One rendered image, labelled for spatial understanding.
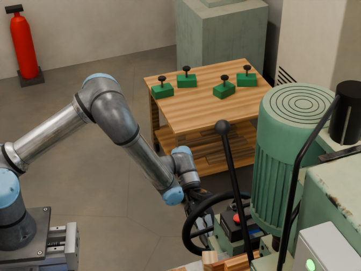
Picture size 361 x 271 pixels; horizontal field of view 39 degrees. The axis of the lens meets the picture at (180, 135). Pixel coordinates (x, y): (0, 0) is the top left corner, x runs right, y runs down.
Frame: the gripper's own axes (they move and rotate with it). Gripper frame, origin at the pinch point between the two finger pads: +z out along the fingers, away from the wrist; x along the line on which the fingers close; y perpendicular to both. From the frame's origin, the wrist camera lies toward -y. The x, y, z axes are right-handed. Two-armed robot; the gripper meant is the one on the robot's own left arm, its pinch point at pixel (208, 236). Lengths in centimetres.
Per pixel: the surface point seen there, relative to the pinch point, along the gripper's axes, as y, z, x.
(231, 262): -39.6, 16.0, 9.1
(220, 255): -29.5, 12.0, 8.1
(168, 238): 90, -21, -9
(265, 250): -50, 17, 3
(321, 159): -100, 11, 10
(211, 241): -22.9, 6.2, 7.0
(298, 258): -96, 26, 19
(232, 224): -38.8, 5.9, 5.1
